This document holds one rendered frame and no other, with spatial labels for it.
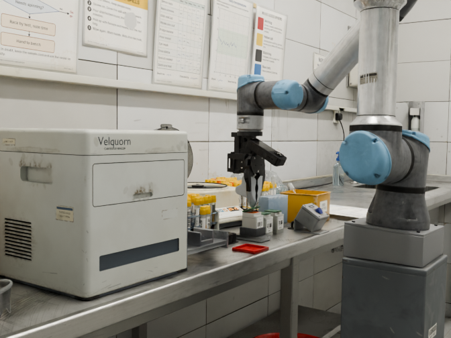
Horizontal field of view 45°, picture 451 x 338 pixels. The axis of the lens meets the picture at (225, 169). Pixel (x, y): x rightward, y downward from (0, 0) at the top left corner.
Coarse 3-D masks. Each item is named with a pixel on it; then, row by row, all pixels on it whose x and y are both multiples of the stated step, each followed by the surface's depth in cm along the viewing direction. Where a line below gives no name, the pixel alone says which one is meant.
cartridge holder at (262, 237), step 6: (240, 228) 153; (246, 228) 152; (258, 228) 151; (264, 228) 154; (240, 234) 153; (246, 234) 152; (252, 234) 151; (258, 234) 151; (264, 234) 154; (252, 240) 150; (258, 240) 149; (264, 240) 150
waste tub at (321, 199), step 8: (280, 192) 185; (288, 192) 190; (296, 192) 196; (304, 192) 194; (312, 192) 192; (320, 192) 191; (328, 192) 187; (288, 200) 183; (296, 200) 182; (304, 200) 181; (312, 200) 179; (320, 200) 181; (328, 200) 188; (288, 208) 184; (296, 208) 182; (328, 208) 189; (288, 216) 184
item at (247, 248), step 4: (244, 244) 143; (248, 244) 143; (252, 244) 143; (232, 248) 139; (236, 248) 138; (240, 248) 141; (244, 248) 141; (248, 248) 141; (252, 248) 141; (256, 248) 141; (260, 248) 141; (264, 248) 139; (268, 248) 140; (244, 252) 137; (248, 252) 136; (252, 252) 135; (256, 252) 136
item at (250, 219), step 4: (244, 212) 153; (248, 212) 153; (252, 212) 153; (256, 212) 153; (260, 212) 154; (244, 216) 152; (248, 216) 152; (252, 216) 151; (256, 216) 151; (260, 216) 152; (244, 220) 152; (248, 220) 152; (252, 220) 151; (256, 220) 150; (260, 220) 152; (244, 224) 152; (248, 224) 152; (252, 224) 151; (256, 224) 151; (260, 224) 152; (252, 228) 151; (256, 228) 151
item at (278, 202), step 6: (264, 198) 170; (270, 198) 170; (276, 198) 172; (282, 198) 175; (258, 204) 172; (264, 204) 171; (270, 204) 170; (276, 204) 172; (282, 204) 175; (258, 210) 172; (264, 210) 171; (282, 210) 175
